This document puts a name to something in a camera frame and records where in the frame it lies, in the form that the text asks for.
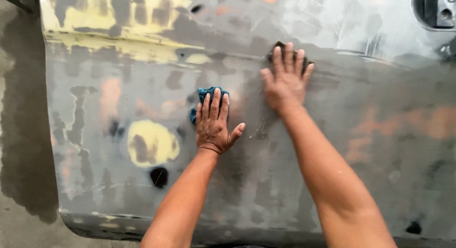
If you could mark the person's right hand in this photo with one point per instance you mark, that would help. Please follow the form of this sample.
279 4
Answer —
286 87

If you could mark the person's left hand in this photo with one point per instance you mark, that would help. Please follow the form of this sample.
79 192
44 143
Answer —
213 130

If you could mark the blue cloth rag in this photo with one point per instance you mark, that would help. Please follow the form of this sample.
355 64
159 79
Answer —
205 98

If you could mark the dark sanding pad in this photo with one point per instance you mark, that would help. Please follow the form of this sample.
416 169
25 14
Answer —
281 48

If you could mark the sanded grey car door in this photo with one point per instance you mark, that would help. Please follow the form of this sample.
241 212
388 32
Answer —
320 141

